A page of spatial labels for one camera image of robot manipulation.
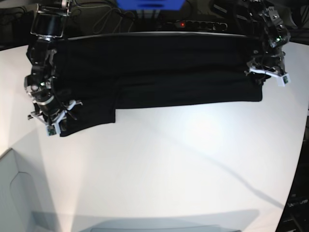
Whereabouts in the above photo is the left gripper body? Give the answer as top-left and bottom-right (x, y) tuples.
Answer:
(244, 54), (287, 78)

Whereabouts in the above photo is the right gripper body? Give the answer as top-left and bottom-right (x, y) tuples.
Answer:
(27, 95), (83, 126)

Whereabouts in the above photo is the black T-shirt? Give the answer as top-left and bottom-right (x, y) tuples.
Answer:
(53, 33), (265, 137)

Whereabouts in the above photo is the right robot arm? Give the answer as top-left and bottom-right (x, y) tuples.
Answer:
(24, 0), (79, 134)

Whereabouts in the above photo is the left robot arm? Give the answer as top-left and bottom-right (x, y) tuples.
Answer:
(210, 0), (291, 80)

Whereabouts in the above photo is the blue box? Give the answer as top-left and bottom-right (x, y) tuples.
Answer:
(116, 0), (185, 11)

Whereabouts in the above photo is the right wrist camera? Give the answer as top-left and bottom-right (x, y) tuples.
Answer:
(46, 125), (57, 136)

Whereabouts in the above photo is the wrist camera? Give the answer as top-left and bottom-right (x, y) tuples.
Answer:
(46, 125), (57, 136)
(277, 73), (291, 87)

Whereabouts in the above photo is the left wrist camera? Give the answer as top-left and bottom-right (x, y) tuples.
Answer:
(277, 73), (291, 87)

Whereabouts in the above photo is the white power strip red switch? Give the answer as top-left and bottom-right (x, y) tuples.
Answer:
(161, 20), (228, 31)

